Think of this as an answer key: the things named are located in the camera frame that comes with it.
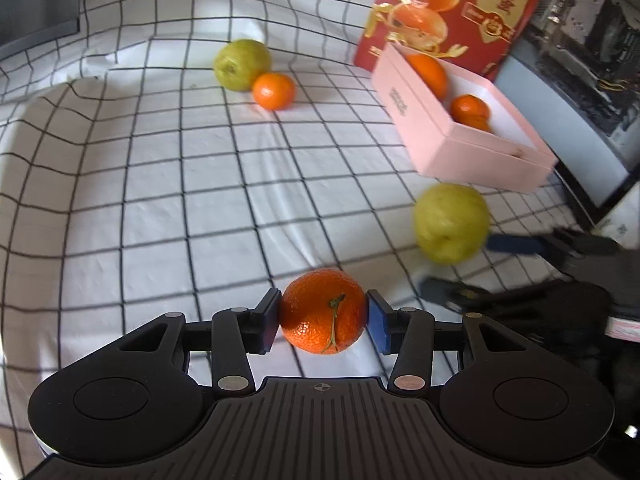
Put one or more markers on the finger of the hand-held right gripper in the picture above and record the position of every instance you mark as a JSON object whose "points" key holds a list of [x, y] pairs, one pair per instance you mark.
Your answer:
{"points": [[442, 292], [515, 244]]}

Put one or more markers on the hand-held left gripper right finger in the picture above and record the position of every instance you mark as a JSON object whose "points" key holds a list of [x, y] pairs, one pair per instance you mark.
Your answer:
{"points": [[377, 321]]}

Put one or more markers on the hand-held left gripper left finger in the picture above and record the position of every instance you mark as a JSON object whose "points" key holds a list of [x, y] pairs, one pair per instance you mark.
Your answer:
{"points": [[270, 320]]}

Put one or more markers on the mandarin orange with stem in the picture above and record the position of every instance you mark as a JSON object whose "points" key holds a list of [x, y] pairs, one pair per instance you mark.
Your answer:
{"points": [[310, 310]]}

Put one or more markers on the pink gift box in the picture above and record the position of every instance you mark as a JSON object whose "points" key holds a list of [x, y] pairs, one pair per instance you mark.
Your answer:
{"points": [[440, 145]]}

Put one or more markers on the large orange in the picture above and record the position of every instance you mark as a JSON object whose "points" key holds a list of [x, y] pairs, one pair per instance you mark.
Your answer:
{"points": [[430, 75]]}

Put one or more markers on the white carton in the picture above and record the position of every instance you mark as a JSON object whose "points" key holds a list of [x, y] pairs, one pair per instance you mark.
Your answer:
{"points": [[622, 220]]}

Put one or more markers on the black framed screen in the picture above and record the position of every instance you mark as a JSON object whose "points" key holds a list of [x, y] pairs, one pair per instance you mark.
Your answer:
{"points": [[550, 110]]}

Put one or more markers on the white black checked cloth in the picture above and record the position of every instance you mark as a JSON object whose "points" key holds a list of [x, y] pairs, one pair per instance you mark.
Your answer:
{"points": [[150, 185]]}

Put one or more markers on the black monitor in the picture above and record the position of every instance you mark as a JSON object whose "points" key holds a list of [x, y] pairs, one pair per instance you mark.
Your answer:
{"points": [[30, 0]]}

